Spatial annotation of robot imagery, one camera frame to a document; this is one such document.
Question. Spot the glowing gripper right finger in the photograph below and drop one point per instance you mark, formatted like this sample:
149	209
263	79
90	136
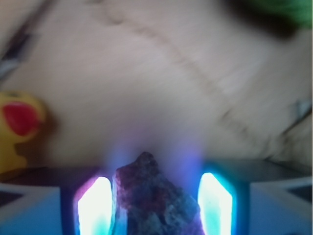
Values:
255	197

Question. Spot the brown grey rock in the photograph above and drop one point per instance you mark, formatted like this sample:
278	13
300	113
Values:
145	202

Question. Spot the brown paper bag tray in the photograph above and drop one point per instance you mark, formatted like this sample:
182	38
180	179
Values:
183	79

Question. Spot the yellow rubber duck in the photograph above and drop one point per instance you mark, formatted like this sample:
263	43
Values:
21	117

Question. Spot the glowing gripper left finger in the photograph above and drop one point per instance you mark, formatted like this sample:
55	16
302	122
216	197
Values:
55	203

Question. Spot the green plush toy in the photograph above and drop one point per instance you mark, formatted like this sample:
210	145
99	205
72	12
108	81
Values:
299	12

